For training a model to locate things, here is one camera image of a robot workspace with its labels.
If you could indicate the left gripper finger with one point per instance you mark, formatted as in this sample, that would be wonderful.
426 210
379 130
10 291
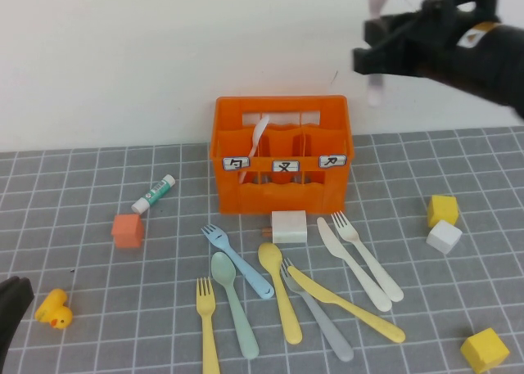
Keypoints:
5 308
24 298

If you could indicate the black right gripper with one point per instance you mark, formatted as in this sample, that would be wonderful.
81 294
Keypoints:
434 42

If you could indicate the pink plastic fork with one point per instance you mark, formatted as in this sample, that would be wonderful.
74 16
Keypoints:
374 91

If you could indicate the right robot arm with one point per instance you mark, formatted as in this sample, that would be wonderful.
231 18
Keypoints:
495 63

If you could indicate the orange plastic cutlery holder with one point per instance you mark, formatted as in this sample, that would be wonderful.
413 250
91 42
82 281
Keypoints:
282 198

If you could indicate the yellow rubber duck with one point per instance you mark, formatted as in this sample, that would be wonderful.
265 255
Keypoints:
55 310

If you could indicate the grey checked tablecloth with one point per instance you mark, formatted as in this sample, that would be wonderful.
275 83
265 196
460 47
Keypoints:
368 165

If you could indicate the orange foam cube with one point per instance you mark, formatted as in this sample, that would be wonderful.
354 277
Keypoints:
127 231

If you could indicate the white label marked 刀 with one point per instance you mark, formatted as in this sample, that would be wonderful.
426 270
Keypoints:
333 160

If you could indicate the white label marked 叉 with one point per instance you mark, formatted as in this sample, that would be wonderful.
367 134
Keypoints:
286 166

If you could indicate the green white glue stick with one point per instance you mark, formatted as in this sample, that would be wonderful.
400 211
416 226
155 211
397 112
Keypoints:
153 194

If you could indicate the yellow foam cube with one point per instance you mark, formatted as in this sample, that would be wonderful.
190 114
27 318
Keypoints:
442 210
485 349

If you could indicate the yellow plastic fork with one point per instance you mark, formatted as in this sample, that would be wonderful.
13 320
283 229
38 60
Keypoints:
208 325

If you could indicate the white label marked 勺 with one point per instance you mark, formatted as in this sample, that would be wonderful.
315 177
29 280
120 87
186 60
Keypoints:
236 164

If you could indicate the white foam cube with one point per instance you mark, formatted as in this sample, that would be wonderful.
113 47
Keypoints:
444 237

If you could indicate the green plastic spoon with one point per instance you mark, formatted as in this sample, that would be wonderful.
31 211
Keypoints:
237 312

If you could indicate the cream plastic fork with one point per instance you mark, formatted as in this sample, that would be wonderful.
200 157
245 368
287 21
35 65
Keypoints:
368 259

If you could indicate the blue plastic fork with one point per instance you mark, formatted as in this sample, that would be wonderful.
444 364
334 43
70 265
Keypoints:
241 263

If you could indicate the cream plastic knife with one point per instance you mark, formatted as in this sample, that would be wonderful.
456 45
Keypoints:
352 263

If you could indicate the yellow plastic spoon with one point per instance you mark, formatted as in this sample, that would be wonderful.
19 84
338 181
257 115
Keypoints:
282 292

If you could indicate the yellow plastic knife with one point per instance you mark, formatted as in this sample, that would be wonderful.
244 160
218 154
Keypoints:
344 302

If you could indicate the grey plastic fork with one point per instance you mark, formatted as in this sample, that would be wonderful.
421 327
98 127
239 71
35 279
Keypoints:
323 321

